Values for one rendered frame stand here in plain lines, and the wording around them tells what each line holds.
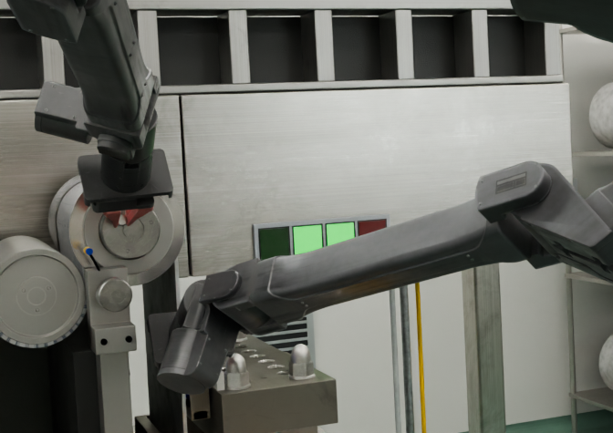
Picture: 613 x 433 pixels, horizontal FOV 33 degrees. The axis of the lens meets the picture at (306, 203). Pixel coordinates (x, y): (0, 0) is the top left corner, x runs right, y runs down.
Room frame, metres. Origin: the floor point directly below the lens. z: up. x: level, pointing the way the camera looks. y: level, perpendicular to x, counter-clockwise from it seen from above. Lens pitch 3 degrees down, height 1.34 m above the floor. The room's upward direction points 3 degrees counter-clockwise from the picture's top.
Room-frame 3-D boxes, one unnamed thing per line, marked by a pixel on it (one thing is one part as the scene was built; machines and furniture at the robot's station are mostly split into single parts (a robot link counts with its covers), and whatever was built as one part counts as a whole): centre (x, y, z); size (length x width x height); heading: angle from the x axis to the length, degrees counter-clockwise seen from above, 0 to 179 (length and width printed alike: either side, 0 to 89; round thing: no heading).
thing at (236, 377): (1.34, 0.10, 1.05); 0.04 x 0.04 x 0.04
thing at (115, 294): (1.22, 0.24, 1.18); 0.04 x 0.02 x 0.04; 110
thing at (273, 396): (1.52, 0.12, 1.00); 0.40 x 0.16 x 0.06; 20
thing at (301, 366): (1.38, 0.02, 1.05); 0.04 x 0.04 x 0.04
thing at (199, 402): (1.45, 0.19, 1.01); 0.23 x 0.03 x 0.05; 20
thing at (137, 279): (1.31, 0.23, 1.25); 0.15 x 0.01 x 0.15; 110
